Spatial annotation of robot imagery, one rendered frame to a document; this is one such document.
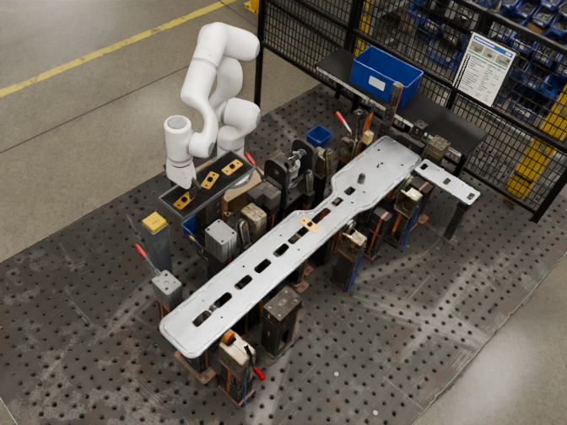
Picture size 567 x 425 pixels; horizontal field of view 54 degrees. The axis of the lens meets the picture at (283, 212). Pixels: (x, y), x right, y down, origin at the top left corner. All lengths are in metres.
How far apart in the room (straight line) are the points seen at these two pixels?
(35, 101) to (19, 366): 2.49
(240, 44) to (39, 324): 1.33
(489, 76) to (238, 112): 1.12
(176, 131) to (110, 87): 2.71
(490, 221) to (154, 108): 2.50
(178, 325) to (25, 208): 1.97
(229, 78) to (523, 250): 1.58
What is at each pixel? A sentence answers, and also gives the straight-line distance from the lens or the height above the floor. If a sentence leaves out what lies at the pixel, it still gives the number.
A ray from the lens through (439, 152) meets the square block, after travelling 2.58.
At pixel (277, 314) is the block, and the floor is 1.03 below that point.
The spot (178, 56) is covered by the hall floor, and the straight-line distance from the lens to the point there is 4.70.
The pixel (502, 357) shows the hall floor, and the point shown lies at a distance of 3.33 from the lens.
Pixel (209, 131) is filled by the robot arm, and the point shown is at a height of 1.52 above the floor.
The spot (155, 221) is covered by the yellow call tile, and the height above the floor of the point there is 1.16.
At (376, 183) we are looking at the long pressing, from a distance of 2.41.
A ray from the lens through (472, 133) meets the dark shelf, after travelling 2.76.
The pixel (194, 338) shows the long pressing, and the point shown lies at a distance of 1.93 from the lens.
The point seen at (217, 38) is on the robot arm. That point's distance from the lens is 1.89.
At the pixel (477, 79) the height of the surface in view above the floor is 1.25.
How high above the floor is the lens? 2.74
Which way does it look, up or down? 51 degrees down
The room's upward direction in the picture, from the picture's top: 7 degrees clockwise
